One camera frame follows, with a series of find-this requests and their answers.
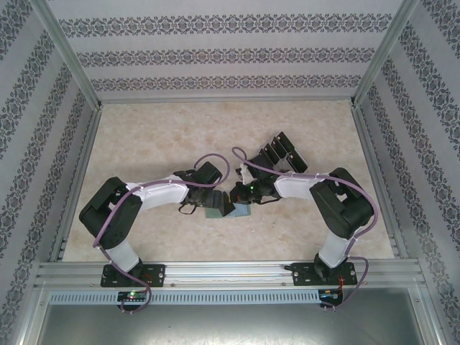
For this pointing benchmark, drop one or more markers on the green card holder wallet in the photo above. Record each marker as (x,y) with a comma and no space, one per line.
(241,211)

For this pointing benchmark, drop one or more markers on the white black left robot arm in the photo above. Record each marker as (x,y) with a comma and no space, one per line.
(161,194)

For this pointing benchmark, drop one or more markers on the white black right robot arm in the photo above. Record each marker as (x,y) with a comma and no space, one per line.
(298,187)

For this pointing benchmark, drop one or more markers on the small controller board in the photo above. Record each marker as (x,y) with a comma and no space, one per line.
(133,296)
(330,295)

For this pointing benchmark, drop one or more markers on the grey metal panel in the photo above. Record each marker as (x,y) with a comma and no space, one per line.
(230,327)

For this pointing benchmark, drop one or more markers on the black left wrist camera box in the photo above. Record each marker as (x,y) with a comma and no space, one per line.
(208,172)

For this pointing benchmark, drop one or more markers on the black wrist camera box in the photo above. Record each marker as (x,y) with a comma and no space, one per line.
(259,165)
(208,172)

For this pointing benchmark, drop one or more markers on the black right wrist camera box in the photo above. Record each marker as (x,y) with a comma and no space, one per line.
(259,165)

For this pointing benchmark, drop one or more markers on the long aluminium base rail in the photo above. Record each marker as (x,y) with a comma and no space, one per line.
(230,273)

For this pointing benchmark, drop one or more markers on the aluminium frame rail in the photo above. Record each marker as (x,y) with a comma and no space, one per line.
(364,136)
(87,151)

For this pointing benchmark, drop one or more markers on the aluminium frame post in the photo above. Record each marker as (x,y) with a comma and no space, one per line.
(381,54)
(427,316)
(73,54)
(34,312)

